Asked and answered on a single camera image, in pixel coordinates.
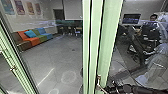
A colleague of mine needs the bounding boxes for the silver door lever handle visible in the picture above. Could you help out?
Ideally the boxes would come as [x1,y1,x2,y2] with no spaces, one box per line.
[95,74,104,92]

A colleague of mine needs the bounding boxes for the green framed glass door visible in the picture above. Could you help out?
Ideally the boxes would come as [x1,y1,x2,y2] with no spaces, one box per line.
[94,0,168,94]

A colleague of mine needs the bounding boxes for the green framed glass wall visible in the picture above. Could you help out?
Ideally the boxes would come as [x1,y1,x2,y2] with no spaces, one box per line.
[0,0,101,94]

